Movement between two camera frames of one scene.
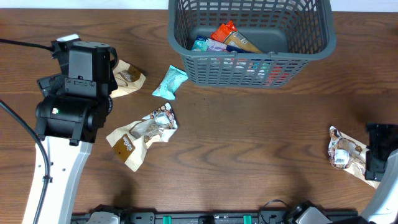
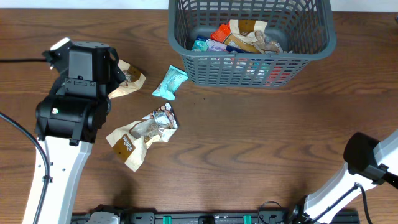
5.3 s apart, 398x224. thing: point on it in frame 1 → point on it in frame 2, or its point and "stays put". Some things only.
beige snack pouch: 129,79 stays put
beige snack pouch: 129,141 stays put
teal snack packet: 173,78 stays put
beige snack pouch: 347,154 → 252,30
